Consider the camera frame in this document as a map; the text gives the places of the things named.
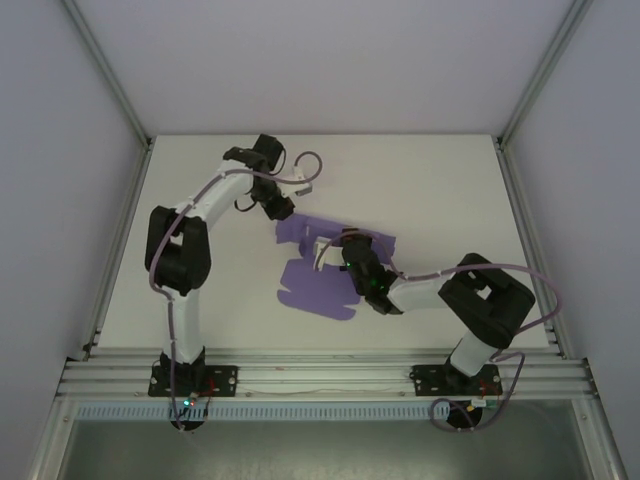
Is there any purple paper box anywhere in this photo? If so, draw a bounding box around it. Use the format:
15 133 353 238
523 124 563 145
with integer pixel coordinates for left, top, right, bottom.
274 212 399 322

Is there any grey metal sheet panel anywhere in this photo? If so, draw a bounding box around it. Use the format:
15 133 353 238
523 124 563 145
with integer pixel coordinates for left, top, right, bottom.
58 418 590 480

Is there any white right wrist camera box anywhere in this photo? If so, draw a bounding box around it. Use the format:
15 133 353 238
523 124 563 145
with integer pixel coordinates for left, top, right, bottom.
312 241 347 272

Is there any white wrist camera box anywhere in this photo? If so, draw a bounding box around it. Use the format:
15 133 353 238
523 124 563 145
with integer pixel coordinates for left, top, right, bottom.
312 241 347 272
279 167 314 198

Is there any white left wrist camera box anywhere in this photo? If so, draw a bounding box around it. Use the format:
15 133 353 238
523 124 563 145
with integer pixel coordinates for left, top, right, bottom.
279 167 314 198

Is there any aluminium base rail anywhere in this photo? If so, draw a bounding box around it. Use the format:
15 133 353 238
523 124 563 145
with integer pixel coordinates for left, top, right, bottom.
57 348 600 400

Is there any slotted grey cable duct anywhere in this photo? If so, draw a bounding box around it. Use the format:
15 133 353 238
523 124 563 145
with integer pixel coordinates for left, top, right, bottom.
74 402 501 421

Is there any aluminium table side rail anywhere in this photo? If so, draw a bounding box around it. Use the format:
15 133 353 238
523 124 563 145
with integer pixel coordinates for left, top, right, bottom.
79 142 155 361
494 139 571 359

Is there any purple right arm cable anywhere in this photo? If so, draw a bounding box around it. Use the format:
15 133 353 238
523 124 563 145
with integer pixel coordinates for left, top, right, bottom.
314 230 564 433

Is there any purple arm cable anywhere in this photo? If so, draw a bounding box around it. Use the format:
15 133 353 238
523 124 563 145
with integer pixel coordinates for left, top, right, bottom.
314 230 564 433
149 151 326 432

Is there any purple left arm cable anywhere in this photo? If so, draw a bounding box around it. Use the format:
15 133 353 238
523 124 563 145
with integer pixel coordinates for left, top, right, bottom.
149 151 326 432

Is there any black round cable grommet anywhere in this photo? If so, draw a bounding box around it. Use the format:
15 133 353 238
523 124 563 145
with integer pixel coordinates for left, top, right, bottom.
446 404 484 432
169 417 206 434

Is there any aluminium frame post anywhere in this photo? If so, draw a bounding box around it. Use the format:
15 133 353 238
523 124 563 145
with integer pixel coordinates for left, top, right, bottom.
492 0 594 151
62 0 154 151

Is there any aluminium lower frame leg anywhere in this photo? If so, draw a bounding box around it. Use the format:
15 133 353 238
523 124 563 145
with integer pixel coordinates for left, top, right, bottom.
569 397 629 480
27 397 76 480

